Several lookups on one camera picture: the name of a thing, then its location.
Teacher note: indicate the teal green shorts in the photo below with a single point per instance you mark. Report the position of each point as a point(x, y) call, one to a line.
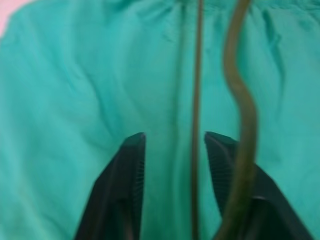
point(87, 87)

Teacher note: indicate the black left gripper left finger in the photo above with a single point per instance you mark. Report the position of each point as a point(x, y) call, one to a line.
point(117, 190)

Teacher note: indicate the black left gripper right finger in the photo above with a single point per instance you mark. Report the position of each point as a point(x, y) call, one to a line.
point(270, 215)

